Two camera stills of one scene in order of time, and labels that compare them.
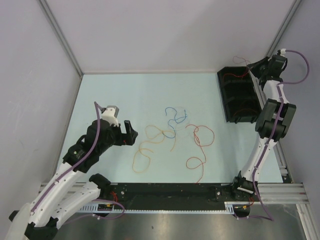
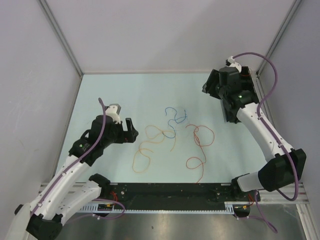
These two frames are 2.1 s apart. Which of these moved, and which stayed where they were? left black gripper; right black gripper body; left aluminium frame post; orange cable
Moved: right black gripper body
Stayed: orange cable; left aluminium frame post; left black gripper
